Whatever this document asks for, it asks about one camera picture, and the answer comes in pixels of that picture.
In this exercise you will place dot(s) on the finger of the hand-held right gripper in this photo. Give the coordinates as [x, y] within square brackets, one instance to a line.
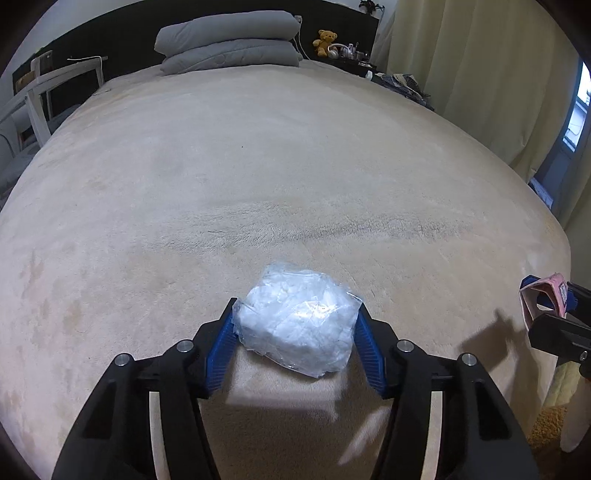
[558, 334]
[577, 300]

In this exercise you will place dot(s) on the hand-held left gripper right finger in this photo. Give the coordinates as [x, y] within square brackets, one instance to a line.
[369, 357]

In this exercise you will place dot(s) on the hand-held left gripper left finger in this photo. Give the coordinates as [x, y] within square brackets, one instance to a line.
[221, 350]

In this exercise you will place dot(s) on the pink paper carton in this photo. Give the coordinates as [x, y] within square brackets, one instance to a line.
[551, 284]

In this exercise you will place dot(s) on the white plastic bag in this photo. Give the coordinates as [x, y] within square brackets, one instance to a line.
[295, 318]

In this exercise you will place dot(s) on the yellow rug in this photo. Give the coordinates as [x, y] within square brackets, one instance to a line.
[547, 429]

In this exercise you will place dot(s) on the beige blanket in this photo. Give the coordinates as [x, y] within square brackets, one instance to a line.
[231, 184]

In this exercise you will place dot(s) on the window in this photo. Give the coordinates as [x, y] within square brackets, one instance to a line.
[579, 106]

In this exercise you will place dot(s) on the pale curtain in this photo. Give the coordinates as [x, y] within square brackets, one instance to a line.
[485, 69]

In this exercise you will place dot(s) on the patterned clothes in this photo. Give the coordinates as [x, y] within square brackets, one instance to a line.
[404, 87]

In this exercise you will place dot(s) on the grey seat chair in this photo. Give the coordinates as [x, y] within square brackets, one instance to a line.
[14, 166]

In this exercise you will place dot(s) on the dark bedside table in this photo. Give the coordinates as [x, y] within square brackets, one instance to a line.
[358, 67]

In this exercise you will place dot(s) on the grey folded duvet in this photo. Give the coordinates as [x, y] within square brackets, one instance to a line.
[226, 46]

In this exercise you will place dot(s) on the white wooden chair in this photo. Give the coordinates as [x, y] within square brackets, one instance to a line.
[34, 106]

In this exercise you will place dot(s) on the white headphones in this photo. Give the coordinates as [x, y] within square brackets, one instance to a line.
[339, 50]

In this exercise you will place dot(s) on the yellow teddy bear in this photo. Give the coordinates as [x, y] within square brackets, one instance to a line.
[324, 42]

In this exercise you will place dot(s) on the brown cardboard box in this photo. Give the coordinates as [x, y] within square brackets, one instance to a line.
[23, 81]

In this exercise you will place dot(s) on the black headboard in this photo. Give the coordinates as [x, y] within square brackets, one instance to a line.
[115, 27]

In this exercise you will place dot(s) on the dark toy figure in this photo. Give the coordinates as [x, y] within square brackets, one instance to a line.
[371, 5]

